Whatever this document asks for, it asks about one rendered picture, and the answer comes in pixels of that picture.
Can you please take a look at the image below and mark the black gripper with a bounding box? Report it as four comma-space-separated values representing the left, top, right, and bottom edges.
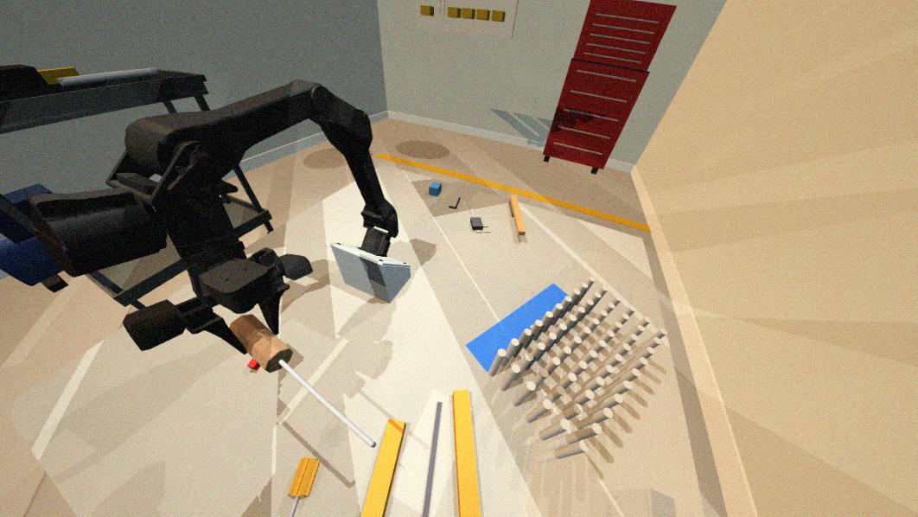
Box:
123, 232, 313, 354

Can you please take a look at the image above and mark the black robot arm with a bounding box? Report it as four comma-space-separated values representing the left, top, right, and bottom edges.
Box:
26, 80, 398, 314

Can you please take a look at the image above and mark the grey metal rod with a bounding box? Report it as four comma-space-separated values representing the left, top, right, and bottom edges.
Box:
422, 401, 442, 517

